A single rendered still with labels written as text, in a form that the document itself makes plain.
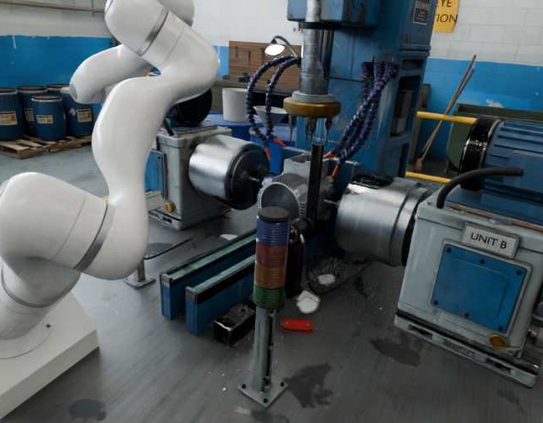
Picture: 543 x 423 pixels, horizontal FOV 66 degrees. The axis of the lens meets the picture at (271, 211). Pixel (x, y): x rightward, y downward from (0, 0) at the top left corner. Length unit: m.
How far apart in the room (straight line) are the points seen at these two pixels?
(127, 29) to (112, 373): 0.71
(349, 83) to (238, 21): 6.00
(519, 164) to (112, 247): 0.81
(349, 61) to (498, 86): 4.97
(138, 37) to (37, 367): 0.68
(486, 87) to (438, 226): 5.36
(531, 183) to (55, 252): 0.90
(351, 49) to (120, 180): 0.98
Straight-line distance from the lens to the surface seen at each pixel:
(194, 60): 0.84
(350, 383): 1.03
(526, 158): 1.02
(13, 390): 1.02
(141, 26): 0.83
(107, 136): 0.74
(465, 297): 1.10
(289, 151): 1.50
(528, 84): 6.38
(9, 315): 0.91
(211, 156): 1.48
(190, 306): 1.08
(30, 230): 0.67
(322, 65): 1.31
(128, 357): 1.09
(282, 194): 1.45
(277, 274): 0.78
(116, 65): 1.16
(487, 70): 6.36
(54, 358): 1.05
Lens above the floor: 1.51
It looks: 23 degrees down
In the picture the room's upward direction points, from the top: 3 degrees clockwise
